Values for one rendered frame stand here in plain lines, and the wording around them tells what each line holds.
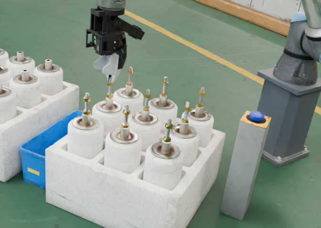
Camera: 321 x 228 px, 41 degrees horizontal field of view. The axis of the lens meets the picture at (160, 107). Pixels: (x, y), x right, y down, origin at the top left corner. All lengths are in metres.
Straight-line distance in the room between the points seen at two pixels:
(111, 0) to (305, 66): 0.72
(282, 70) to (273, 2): 1.94
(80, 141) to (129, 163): 0.14
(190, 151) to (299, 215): 0.43
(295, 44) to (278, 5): 1.92
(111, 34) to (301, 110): 0.74
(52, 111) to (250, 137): 0.66
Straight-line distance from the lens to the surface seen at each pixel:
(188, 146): 1.14
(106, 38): 1.11
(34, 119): 1.38
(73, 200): 1.22
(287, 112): 1.53
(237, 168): 1.21
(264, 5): 3.48
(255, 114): 1.16
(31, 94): 1.39
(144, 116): 1.19
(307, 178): 1.59
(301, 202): 1.46
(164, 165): 1.04
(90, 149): 1.15
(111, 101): 1.23
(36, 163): 1.30
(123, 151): 1.08
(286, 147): 1.59
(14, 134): 1.33
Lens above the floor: 0.82
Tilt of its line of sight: 27 degrees down
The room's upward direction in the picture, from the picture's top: 7 degrees clockwise
